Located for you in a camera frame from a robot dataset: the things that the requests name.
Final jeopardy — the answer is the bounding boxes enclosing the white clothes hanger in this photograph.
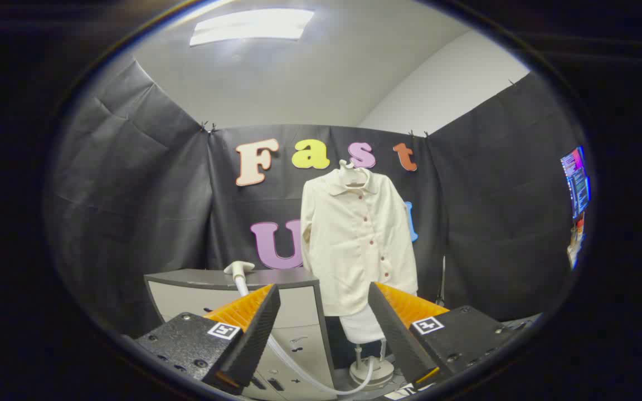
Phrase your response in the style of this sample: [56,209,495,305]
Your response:
[338,160,371,187]

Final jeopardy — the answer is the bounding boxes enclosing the translucent garment steamer hose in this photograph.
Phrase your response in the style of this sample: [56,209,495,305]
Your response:
[265,333,380,397]

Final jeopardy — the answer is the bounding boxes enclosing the cream button shirt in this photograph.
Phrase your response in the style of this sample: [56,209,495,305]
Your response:
[300,167,419,317]

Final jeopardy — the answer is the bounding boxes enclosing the computer monitor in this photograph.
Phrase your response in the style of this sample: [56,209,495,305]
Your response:
[560,146,591,219]

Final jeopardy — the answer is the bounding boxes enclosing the white round stand base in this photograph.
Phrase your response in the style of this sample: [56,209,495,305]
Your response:
[349,343,395,390]

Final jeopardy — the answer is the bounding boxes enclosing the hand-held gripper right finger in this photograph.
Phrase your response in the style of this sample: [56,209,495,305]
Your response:
[368,281,522,392]

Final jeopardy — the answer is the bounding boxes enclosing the grey cabinet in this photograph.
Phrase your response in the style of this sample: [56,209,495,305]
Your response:
[144,268,337,400]

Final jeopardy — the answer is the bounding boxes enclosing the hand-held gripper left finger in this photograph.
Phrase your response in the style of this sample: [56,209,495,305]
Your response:
[134,283,281,396]

